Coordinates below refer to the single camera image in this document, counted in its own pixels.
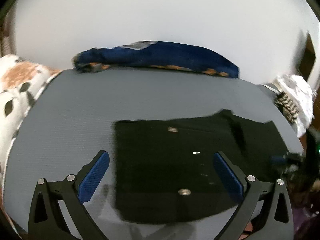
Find white floral pillow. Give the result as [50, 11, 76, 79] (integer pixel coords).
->
[1, 54, 62, 177]

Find blue floral blanket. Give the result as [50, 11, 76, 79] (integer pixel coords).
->
[73, 41, 240, 79]

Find grey mesh mattress cover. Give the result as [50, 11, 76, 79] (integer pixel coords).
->
[3, 68, 303, 229]

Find black pants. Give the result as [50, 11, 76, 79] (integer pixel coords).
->
[114, 110, 288, 224]

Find white patterned cloth pile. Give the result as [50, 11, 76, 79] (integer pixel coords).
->
[259, 74, 313, 138]

